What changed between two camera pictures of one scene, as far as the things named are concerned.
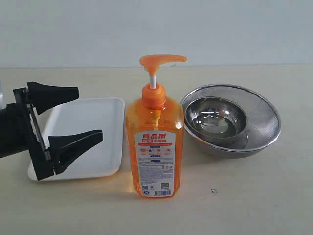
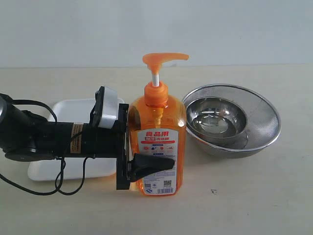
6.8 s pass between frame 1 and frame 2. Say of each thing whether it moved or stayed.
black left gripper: moved
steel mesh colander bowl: stayed
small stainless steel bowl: stayed
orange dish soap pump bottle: stayed
